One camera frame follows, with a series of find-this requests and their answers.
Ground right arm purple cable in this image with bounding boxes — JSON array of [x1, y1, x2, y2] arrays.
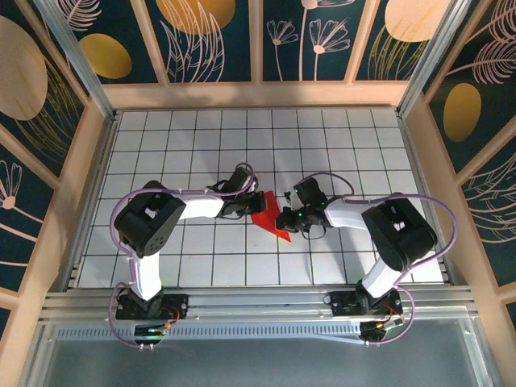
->
[[296, 172, 459, 347]]

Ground wall panel large beige circle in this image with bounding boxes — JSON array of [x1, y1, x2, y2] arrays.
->
[[0, 0, 88, 178]]

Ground wall panel white leaf outlines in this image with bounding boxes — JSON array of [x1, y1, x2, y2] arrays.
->
[[461, 151, 516, 285]]

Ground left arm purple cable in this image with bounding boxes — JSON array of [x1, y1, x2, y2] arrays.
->
[[105, 162, 260, 351]]

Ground grey front cover sheet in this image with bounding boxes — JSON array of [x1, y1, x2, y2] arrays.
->
[[23, 318, 497, 387]]

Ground wall panel yellow oval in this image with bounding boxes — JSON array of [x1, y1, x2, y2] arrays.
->
[[50, 0, 160, 85]]

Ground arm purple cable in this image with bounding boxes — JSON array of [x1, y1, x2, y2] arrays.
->
[[296, 172, 459, 347], [105, 162, 260, 351]]

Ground wooden enclosure frame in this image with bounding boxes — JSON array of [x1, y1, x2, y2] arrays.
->
[[0, 0, 516, 387]]

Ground wall panel pink flowers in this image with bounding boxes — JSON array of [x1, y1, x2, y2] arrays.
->
[[261, 0, 370, 81]]

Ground slotted grey cable duct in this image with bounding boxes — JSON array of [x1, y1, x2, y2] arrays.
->
[[56, 325, 364, 340]]

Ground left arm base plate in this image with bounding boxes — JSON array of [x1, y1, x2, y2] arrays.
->
[[115, 293, 190, 320]]

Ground wall panel oval and feather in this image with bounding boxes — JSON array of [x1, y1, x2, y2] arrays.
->
[[425, 0, 516, 174]]

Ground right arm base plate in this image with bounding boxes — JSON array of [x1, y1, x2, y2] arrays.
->
[[322, 290, 404, 318]]

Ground wall panel fan flower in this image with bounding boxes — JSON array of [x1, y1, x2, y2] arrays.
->
[[0, 143, 56, 293]]

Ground wall panel beige circle reeds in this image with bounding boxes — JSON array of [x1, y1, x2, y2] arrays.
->
[[354, 0, 459, 81]]

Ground aluminium front beam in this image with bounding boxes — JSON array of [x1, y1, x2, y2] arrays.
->
[[40, 285, 479, 323]]

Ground aluminium side rail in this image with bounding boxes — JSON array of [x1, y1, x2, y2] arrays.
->
[[397, 114, 459, 285], [60, 112, 122, 291]]

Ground wall panel orange circle leaves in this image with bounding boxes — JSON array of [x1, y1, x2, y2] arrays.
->
[[144, 0, 253, 84]]

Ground red paper sheet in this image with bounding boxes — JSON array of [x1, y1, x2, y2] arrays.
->
[[249, 189, 292, 243]]

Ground aluminium corner post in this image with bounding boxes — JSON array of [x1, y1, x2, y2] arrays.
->
[[397, 0, 472, 118], [34, 0, 118, 122]]

